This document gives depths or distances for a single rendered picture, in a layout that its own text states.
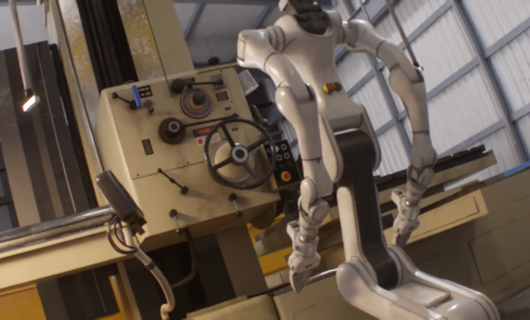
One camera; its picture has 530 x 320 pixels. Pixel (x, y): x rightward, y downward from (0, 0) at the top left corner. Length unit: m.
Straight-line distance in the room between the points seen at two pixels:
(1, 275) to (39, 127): 1.06
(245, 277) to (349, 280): 1.85
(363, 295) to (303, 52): 0.82
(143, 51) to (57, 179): 1.06
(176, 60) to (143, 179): 1.26
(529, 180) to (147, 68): 2.56
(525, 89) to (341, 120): 9.25
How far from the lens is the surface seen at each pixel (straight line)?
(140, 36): 4.16
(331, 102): 2.01
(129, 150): 3.12
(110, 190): 2.49
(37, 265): 3.26
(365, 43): 2.17
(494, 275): 3.97
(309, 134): 1.75
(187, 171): 3.14
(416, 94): 2.03
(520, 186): 2.62
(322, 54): 2.03
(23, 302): 5.38
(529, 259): 4.22
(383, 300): 1.89
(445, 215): 2.65
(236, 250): 3.80
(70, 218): 3.35
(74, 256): 3.26
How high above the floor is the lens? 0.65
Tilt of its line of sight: 11 degrees up
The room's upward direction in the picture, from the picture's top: 19 degrees counter-clockwise
